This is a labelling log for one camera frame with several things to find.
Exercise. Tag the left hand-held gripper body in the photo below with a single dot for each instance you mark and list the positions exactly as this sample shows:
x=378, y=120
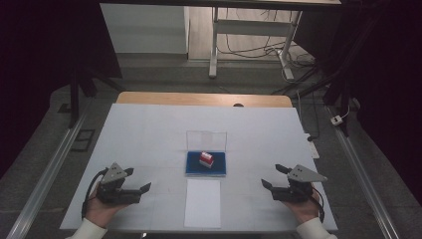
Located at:
x=116, y=194

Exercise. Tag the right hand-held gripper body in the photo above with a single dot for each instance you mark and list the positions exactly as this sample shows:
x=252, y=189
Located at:
x=295, y=192

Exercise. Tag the blue ink pad clear-lid case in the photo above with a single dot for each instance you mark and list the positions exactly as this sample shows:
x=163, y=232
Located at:
x=195, y=166

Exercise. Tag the red and white stamp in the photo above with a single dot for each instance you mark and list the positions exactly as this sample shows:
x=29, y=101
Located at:
x=206, y=160

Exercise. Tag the person's right hand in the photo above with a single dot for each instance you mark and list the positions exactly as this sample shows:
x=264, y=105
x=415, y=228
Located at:
x=305, y=210

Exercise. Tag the person's left hand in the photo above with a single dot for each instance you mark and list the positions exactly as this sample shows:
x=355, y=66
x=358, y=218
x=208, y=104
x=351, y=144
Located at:
x=99, y=212

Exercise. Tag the large white table cover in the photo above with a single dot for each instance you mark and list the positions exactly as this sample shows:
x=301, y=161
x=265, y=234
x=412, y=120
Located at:
x=149, y=139

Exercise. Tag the black plug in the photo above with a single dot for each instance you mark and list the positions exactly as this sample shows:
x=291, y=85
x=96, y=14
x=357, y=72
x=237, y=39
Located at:
x=310, y=138

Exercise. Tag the small white paper sheet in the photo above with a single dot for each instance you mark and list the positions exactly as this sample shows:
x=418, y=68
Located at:
x=203, y=205

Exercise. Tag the small white power adapter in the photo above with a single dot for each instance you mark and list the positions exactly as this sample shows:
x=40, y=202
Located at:
x=336, y=120

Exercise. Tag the black stand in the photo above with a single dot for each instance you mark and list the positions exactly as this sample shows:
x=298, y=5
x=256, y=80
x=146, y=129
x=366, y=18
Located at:
x=74, y=99

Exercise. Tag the black curtain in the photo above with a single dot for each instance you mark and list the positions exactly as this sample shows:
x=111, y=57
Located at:
x=40, y=66
x=381, y=83

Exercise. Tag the black floor frame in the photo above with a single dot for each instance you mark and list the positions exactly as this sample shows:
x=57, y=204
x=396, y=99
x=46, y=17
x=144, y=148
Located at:
x=83, y=140

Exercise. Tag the metal floor rail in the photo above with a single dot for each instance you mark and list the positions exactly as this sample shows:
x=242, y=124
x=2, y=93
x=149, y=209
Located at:
x=361, y=179
x=49, y=172

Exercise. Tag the white desk frame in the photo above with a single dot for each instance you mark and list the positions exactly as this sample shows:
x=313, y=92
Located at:
x=252, y=27

